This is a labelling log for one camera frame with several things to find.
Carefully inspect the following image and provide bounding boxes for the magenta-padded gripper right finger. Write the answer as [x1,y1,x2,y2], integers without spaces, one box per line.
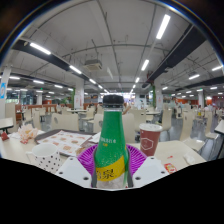
[125,143,170,189]

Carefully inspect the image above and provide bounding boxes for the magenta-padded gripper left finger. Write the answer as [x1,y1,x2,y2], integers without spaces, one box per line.
[54,143,100,190]

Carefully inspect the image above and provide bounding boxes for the green drink bottle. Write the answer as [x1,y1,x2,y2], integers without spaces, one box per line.
[91,94,130,190]

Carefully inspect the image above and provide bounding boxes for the small red sauce packet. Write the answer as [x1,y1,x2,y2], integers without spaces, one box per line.
[163,162,178,174]

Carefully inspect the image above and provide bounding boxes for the white polka-dot mug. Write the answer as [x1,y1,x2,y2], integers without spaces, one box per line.
[25,142,62,174]

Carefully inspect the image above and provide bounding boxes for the red paper cup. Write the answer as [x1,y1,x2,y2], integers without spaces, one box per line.
[138,122,163,158]

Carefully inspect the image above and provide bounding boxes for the dark food tray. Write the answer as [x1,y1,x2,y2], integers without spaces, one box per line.
[34,128,101,158]

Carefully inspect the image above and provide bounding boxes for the beige chairs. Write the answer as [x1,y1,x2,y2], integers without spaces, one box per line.
[4,101,221,143]

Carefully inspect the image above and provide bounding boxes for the crumpled orange-white food wrapper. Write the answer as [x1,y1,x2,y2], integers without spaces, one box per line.
[16,123,39,145]

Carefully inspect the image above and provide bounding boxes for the person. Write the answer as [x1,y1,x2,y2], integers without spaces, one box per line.
[122,101,132,116]

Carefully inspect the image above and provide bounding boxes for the ceiling air conditioner unit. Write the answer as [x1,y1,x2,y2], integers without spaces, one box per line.
[83,59,103,72]

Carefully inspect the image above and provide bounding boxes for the ceiling lights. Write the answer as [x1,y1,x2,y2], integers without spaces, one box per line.
[8,13,224,101]

